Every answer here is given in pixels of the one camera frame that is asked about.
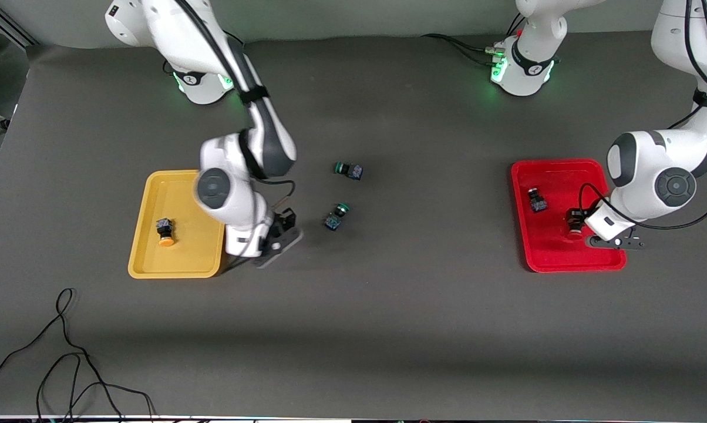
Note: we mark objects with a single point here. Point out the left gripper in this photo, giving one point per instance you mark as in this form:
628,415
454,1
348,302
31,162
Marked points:
577,218

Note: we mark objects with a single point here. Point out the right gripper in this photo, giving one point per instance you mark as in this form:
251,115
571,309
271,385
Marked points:
283,222

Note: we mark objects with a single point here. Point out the yellow mushroom push button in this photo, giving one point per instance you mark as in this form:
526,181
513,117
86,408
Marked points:
165,238

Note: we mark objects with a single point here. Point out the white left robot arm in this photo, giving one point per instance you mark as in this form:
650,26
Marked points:
644,176

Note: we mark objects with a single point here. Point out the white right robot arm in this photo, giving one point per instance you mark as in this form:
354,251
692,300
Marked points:
154,29

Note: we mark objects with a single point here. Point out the red plastic tray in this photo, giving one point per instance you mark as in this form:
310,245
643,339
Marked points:
550,252

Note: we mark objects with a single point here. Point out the green mushroom push button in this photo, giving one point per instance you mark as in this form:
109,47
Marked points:
353,172
332,223

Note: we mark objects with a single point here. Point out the yellow plastic tray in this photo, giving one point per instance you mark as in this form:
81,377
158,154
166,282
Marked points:
189,258

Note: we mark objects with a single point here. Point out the grey metal frame rail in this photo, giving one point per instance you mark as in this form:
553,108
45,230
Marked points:
13,32

